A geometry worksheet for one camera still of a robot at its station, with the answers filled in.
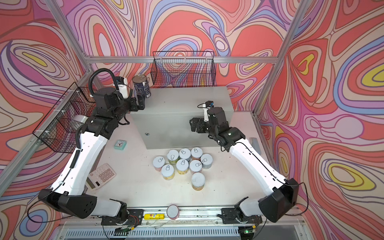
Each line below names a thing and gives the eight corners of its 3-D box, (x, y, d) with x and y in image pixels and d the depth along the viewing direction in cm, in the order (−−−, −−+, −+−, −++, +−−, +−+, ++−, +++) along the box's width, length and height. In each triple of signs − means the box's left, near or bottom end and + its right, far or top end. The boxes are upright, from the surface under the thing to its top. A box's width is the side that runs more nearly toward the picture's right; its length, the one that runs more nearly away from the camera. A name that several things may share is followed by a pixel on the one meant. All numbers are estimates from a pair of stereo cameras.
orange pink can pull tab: (189, 161, 95) (189, 156, 90) (193, 151, 100) (193, 145, 95) (199, 163, 94) (199, 159, 89) (202, 153, 99) (202, 148, 94)
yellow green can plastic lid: (191, 189, 83) (191, 185, 78) (191, 177, 88) (191, 172, 82) (204, 189, 83) (205, 185, 78) (204, 177, 88) (204, 172, 82)
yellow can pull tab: (161, 180, 86) (160, 177, 82) (163, 167, 91) (161, 164, 87) (174, 180, 86) (173, 177, 82) (175, 167, 91) (174, 164, 87)
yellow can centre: (176, 174, 89) (175, 170, 85) (177, 163, 94) (176, 159, 89) (188, 174, 89) (188, 170, 85) (188, 163, 94) (188, 159, 89)
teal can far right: (200, 169, 91) (200, 165, 87) (200, 157, 96) (200, 153, 92) (212, 169, 91) (213, 165, 87) (211, 157, 96) (212, 153, 92)
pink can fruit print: (189, 174, 89) (189, 170, 85) (189, 163, 93) (189, 159, 89) (202, 174, 89) (202, 170, 85) (201, 163, 93) (202, 159, 89)
